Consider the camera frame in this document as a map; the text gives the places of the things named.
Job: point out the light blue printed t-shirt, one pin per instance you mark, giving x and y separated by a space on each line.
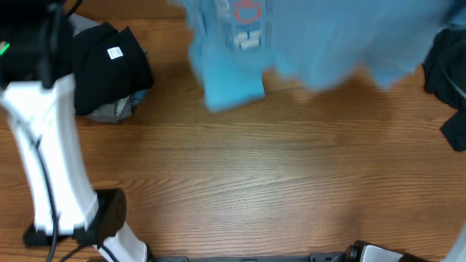
318 42

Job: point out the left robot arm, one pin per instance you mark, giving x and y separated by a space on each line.
37 92

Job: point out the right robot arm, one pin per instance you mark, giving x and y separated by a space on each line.
362 251

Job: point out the folded blue garment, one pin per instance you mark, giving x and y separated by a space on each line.
137 97

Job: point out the folded grey garment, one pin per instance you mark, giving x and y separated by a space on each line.
113 112

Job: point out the folded black garment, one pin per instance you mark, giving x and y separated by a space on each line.
108 65

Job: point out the dark garment at right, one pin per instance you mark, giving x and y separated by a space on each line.
444 76

